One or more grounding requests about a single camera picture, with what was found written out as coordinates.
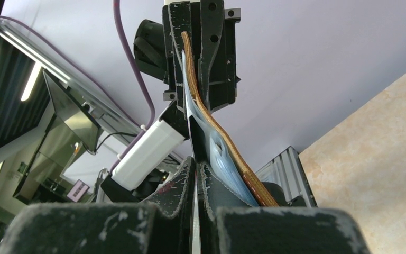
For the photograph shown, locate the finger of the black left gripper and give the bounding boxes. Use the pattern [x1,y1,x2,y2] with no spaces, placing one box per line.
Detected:
[190,1,225,109]
[162,2,191,117]

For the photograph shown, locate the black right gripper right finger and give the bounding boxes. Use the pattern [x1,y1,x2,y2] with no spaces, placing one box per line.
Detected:
[196,162,370,253]

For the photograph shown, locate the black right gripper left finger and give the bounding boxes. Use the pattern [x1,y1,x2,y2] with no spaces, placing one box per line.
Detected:
[0,157,196,253]

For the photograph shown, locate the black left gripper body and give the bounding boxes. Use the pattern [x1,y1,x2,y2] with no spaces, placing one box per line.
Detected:
[162,7,242,113]

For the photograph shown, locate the brown leather card holder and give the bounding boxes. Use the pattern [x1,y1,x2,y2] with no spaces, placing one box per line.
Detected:
[181,31,279,207]

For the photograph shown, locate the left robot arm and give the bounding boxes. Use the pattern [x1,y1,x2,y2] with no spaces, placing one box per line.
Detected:
[110,1,241,191]

